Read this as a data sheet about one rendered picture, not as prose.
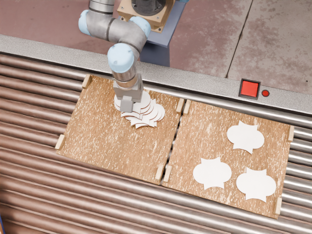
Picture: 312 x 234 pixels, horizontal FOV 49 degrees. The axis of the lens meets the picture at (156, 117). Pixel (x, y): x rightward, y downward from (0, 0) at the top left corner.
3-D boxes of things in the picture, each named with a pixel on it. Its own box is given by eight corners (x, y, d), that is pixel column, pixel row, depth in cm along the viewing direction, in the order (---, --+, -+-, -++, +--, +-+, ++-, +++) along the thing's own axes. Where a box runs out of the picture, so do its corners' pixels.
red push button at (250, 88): (242, 81, 138) (243, 80, 137) (257, 85, 137) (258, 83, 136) (240, 95, 136) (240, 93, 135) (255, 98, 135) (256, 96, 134)
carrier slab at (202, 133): (187, 100, 136) (187, 99, 134) (292, 127, 130) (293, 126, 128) (162, 185, 124) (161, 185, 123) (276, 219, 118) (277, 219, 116)
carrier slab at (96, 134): (89, 75, 142) (88, 74, 141) (185, 100, 136) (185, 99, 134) (56, 154, 131) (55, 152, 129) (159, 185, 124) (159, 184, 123)
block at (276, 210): (275, 197, 119) (277, 196, 117) (281, 198, 119) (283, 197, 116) (272, 214, 117) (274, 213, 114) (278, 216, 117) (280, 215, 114)
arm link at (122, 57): (138, 44, 99) (126, 68, 97) (141, 63, 110) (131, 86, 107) (113, 36, 101) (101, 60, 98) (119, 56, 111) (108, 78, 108)
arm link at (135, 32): (118, 8, 107) (104, 36, 103) (152, 18, 104) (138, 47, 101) (122, 24, 114) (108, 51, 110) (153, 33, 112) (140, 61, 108)
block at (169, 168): (167, 166, 125) (167, 164, 122) (172, 167, 125) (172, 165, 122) (163, 182, 123) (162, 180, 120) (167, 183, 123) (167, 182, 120)
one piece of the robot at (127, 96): (105, 95, 108) (114, 115, 123) (133, 99, 107) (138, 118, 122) (113, 63, 112) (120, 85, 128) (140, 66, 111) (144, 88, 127)
